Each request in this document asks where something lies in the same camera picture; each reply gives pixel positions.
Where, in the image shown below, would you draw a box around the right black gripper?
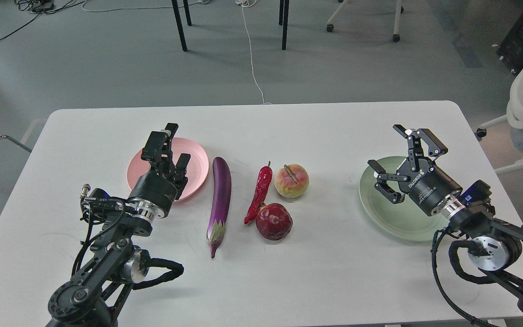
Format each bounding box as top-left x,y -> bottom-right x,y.
367,124 -> 463,217

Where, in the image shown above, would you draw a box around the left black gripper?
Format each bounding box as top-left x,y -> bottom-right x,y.
128,123 -> 191,218

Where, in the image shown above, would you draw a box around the purple eggplant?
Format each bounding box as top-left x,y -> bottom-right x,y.
206,157 -> 232,259

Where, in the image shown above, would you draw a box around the red chili pepper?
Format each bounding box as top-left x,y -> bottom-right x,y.
244,161 -> 273,225

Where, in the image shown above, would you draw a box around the yellow red peach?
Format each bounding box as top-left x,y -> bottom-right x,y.
274,164 -> 310,198

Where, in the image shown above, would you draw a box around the dark red pomegranate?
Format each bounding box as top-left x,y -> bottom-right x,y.
255,203 -> 293,241

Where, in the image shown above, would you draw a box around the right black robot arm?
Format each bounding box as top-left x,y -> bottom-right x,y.
368,124 -> 523,327

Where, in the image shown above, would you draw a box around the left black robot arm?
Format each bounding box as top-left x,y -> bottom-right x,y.
48,123 -> 190,327

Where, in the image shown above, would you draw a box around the pink plate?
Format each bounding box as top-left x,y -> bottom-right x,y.
127,137 -> 210,203

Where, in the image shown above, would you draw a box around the green plate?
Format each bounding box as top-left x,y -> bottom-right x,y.
358,165 -> 448,242

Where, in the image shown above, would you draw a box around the white chair base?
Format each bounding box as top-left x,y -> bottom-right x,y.
326,0 -> 404,43

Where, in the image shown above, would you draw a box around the black table legs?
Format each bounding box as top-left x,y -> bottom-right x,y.
171,0 -> 290,52

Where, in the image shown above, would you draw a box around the white floor cable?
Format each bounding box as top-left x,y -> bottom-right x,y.
236,0 -> 272,105

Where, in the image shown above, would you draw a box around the black floor cables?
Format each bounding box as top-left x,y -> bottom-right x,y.
0,0 -> 85,55

